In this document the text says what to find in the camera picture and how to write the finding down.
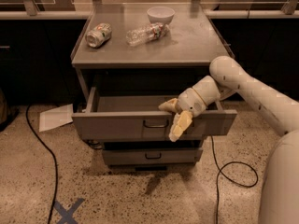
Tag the white bowl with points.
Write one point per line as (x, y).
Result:
(161, 14)

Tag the crushed soda can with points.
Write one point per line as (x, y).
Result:
(98, 35)

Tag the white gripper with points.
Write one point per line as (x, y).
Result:
(189, 101)

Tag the white paper sheet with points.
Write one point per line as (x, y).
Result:
(55, 117)

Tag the clear plastic water bottle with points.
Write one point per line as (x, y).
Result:
(146, 34)

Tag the grey drawer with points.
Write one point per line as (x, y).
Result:
(152, 156)
(137, 118)

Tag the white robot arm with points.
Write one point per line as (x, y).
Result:
(280, 192)

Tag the blue tape cross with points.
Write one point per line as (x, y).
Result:
(67, 215)

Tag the grey top drawer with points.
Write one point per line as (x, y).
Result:
(137, 118)

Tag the grey metal drawer cabinet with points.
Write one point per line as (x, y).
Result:
(164, 67)

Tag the grey bottom drawer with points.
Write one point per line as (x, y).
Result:
(152, 156)

